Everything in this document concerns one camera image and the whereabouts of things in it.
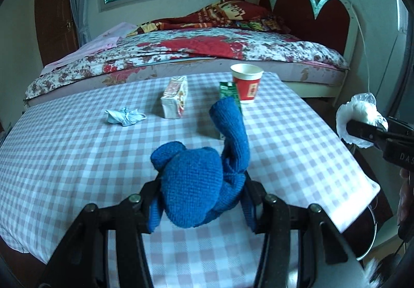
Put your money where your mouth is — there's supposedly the clear plastic bag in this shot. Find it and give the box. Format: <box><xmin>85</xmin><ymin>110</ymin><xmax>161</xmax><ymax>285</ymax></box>
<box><xmin>336</xmin><ymin>92</ymin><xmax>389</xmax><ymax>149</ymax></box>

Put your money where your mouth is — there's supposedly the blue knitted sock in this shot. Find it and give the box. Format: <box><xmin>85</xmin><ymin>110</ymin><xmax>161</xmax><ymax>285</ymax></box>
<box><xmin>150</xmin><ymin>100</ymin><xmax>250</xmax><ymax>228</ymax></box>

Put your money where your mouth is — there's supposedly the green white milk carton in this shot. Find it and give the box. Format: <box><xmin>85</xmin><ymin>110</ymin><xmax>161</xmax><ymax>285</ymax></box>
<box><xmin>215</xmin><ymin>81</ymin><xmax>243</xmax><ymax>140</ymax></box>

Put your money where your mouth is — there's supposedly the black trash bucket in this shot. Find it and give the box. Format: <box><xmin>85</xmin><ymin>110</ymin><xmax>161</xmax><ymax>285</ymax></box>
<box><xmin>342</xmin><ymin>206</ymin><xmax>378</xmax><ymax>261</ymax></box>

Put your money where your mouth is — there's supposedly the person right hand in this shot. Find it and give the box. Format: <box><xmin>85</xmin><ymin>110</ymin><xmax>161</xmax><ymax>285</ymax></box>
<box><xmin>396</xmin><ymin>168</ymin><xmax>413</xmax><ymax>240</ymax></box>

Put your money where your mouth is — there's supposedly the checkered tablecloth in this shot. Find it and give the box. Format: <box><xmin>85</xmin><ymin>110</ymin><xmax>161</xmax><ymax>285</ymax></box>
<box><xmin>1</xmin><ymin>73</ymin><xmax>380</xmax><ymax>287</ymax></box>

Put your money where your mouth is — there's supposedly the red heart headboard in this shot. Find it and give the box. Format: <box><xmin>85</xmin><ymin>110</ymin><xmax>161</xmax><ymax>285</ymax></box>
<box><xmin>258</xmin><ymin>0</ymin><xmax>358</xmax><ymax>101</ymax></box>

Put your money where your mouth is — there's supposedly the red paper cup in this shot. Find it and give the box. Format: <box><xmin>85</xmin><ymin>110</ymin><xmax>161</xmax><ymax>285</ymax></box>
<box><xmin>230</xmin><ymin>63</ymin><xmax>264</xmax><ymax>104</ymax></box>

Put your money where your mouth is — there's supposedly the light blue crumpled mask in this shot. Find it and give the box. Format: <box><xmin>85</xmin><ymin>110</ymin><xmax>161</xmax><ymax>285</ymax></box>
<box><xmin>105</xmin><ymin>107</ymin><xmax>147</xmax><ymax>127</ymax></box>

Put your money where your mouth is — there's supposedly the bed with floral sheet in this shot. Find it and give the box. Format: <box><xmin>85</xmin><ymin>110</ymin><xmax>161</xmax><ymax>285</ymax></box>
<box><xmin>24</xmin><ymin>28</ymin><xmax>350</xmax><ymax>107</ymax></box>

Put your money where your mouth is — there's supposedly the red patterned blanket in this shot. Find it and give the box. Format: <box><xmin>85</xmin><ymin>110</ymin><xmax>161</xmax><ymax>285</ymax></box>
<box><xmin>128</xmin><ymin>0</ymin><xmax>291</xmax><ymax>36</ymax></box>

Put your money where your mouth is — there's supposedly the red white small carton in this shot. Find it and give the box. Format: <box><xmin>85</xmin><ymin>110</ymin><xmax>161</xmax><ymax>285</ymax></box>
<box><xmin>161</xmin><ymin>76</ymin><xmax>188</xmax><ymax>119</ymax></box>

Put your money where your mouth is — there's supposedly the pink folded cloth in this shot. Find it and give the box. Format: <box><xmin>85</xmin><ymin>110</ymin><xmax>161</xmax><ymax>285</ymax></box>
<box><xmin>40</xmin><ymin>22</ymin><xmax>138</xmax><ymax>76</ymax></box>

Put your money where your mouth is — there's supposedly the dark wooden door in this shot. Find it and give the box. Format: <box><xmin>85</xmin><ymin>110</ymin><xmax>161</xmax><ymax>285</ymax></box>
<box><xmin>34</xmin><ymin>0</ymin><xmax>79</xmax><ymax>66</ymax></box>

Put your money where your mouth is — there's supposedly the white hanging cable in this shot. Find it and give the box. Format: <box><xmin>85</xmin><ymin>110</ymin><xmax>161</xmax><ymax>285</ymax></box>
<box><xmin>349</xmin><ymin>0</ymin><xmax>371</xmax><ymax>95</ymax></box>

